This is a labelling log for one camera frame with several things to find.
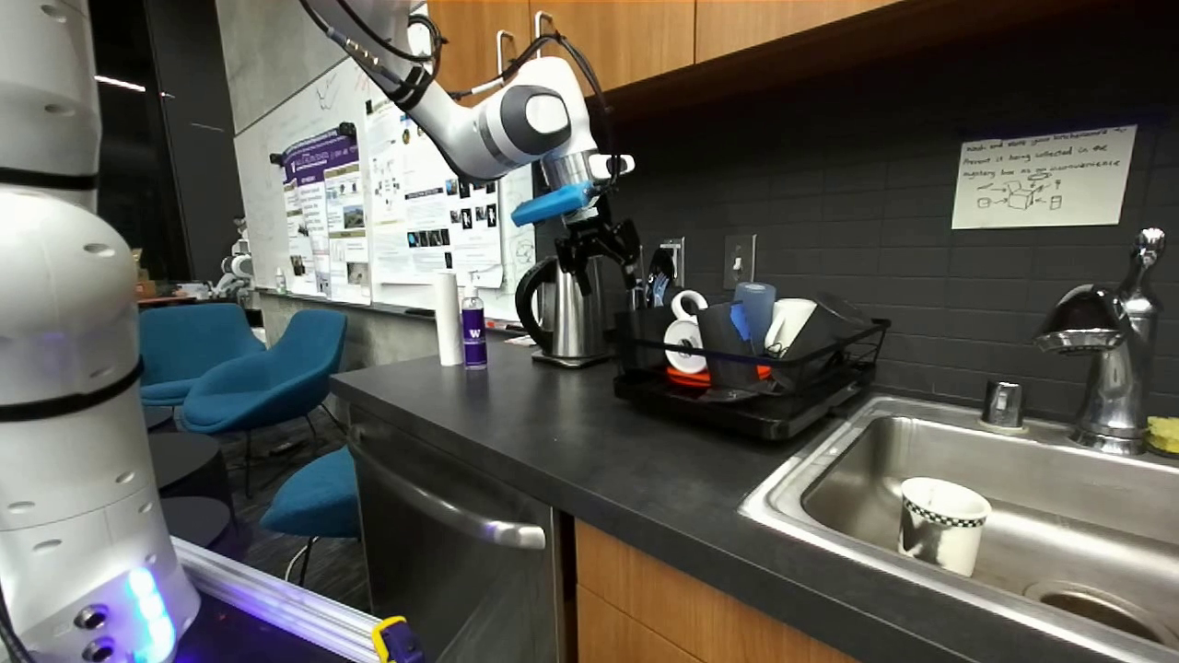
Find black wire dish rack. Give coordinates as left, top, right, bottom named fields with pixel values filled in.
left=617, top=303, right=890, bottom=446

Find yellow sponge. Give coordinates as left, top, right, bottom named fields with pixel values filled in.
left=1148, top=415, right=1179, bottom=458

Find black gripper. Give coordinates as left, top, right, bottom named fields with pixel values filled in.
left=557, top=216, right=640, bottom=291

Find chrome sink drain knob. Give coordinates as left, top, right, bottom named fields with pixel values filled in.
left=984, top=379, right=1025, bottom=426

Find stainless steel dishwasher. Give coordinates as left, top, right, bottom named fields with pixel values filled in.
left=349, top=426, right=567, bottom=663

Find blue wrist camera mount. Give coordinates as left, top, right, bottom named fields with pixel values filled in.
left=514, top=180, right=594, bottom=224

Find stainless steel sink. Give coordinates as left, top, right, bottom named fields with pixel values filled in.
left=740, top=399, right=1179, bottom=663

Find blue cup in rack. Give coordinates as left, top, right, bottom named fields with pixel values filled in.
left=734, top=278, right=779, bottom=345

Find white bowl in rack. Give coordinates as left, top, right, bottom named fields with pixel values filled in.
left=762, top=298, right=817, bottom=352

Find blue chair far left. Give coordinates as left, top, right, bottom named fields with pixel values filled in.
left=141, top=303, right=261, bottom=408

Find blue chair near counter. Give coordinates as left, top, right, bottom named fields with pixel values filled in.
left=177, top=308, right=348, bottom=435

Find blue chair lower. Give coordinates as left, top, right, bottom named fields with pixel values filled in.
left=261, top=448, right=362, bottom=539

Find white cylindrical bottle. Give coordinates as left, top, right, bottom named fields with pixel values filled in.
left=435, top=271, right=464, bottom=367

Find orange plate in rack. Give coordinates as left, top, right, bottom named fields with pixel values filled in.
left=665, top=367, right=710, bottom=389

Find chrome faucet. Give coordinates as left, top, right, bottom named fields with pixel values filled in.
left=1040, top=227, right=1165, bottom=458

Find wooden upper cabinets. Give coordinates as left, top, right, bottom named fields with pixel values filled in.
left=423, top=0, right=896, bottom=105

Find white black patterned mug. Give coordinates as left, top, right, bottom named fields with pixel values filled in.
left=896, top=473, right=992, bottom=574

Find white poster board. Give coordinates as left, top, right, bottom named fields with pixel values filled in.
left=235, top=61, right=535, bottom=321

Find round dark table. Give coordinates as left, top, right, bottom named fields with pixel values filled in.
left=147, top=432, right=235, bottom=546

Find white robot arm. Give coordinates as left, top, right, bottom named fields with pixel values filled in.
left=0, top=0, right=636, bottom=663

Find purple sanitizer bottle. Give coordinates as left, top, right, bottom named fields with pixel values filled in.
left=461, top=284, right=486, bottom=367

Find white paper note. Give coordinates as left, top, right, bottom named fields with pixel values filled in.
left=950, top=125, right=1139, bottom=230

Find wooden lower cabinet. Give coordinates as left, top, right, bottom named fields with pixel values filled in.
left=575, top=523, right=855, bottom=663

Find stainless steel electric kettle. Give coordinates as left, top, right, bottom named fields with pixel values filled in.
left=516, top=259, right=617, bottom=367

